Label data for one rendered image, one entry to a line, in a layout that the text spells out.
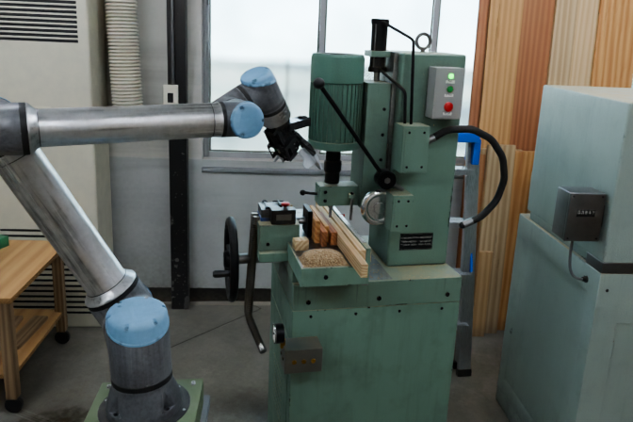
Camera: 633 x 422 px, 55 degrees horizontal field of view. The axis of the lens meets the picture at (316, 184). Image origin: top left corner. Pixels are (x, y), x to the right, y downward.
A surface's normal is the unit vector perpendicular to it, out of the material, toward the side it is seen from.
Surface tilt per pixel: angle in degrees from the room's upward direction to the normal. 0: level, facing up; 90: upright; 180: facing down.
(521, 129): 87
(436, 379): 90
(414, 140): 90
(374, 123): 90
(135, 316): 5
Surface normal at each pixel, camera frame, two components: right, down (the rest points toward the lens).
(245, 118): 0.50, 0.22
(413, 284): 0.22, 0.25
